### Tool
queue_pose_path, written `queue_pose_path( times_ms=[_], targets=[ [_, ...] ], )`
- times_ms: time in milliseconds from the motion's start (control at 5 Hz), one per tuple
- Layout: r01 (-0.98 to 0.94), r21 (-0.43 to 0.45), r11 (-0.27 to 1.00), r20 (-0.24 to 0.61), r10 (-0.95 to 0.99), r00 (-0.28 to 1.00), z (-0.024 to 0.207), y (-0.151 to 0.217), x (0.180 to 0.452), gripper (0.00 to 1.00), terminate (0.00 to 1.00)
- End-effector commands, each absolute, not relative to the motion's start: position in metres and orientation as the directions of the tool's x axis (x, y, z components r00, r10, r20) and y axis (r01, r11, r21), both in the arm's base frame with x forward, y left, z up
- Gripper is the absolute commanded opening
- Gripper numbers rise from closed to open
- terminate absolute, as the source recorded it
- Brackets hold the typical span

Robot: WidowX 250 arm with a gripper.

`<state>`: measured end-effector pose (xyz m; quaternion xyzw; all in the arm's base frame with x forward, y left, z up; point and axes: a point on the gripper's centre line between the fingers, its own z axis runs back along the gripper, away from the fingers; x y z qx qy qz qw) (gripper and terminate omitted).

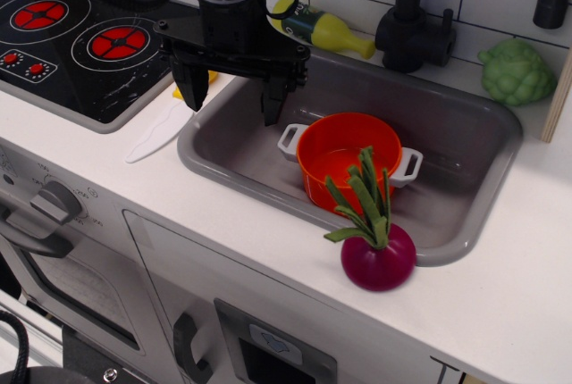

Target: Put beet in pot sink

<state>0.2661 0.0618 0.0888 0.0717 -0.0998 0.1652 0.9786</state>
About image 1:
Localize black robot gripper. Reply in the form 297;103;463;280
154;0;310;126

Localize purple toy beet green leaves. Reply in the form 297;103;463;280
324;146;416;292

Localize black toy stovetop red burners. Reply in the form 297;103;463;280
1;0;198;133

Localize grey oven door handle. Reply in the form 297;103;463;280
1;205;74;258

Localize black toy faucet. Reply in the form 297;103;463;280
374;0;568;73

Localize black braided cable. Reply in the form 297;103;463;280
0;310;30;384

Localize orange toy pot grey handles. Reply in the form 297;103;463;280
277;113;424;212

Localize white toy oven door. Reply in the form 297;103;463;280
1;141;183;383

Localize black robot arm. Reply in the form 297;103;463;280
154;0;310;125

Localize yellow green toy bottle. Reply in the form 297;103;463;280
271;2;376;59

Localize white toy dishwasher door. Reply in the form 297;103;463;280
124;211;466;383

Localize black cabinet door handle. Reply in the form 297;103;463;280
173;313;213;384

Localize wooden side panel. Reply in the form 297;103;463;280
541;71;571;143

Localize grey oven knob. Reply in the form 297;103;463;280
30;180;82;225

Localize green toy artichoke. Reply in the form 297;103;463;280
477;38;557;106

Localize white toy knife yellow handle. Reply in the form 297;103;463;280
124;87;195;164

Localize grey toy sink basin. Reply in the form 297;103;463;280
177;50;522;266

